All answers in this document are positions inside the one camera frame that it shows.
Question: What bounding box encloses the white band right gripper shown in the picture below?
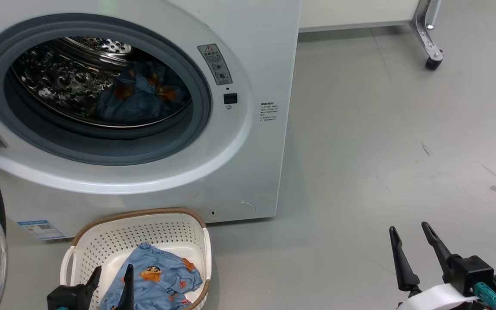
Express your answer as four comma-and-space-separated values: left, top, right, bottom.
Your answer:
389, 221, 481, 310

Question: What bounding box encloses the white front-load washing machine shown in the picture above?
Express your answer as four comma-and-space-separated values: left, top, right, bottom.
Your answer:
0, 0, 302, 239

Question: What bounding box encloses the blue cartoon print garment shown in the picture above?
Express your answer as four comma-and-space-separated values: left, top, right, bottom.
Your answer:
99, 242, 203, 310
96, 60, 192, 125

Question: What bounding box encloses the stainless steel washer drum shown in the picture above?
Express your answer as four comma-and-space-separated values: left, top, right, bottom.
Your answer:
10, 36, 192, 129

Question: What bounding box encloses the printed text label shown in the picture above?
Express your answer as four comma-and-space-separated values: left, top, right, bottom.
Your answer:
260, 102, 279, 122

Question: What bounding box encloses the cream perforated laundry basket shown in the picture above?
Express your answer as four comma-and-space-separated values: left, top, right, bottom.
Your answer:
60, 208, 212, 310

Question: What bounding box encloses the chrome caster leg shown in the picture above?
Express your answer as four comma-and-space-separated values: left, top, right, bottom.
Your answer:
409, 0, 444, 71

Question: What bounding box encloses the blue energy label sticker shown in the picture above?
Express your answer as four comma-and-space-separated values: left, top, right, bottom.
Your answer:
17, 220, 65, 240

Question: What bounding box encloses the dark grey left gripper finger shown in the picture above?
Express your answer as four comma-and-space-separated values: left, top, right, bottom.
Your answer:
82, 266, 102, 302
117, 263, 135, 310

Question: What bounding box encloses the grey warning sticker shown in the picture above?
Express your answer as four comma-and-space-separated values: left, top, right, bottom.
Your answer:
197, 43, 233, 86

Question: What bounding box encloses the teal cable connector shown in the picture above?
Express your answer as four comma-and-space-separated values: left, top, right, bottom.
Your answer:
473, 282, 496, 310

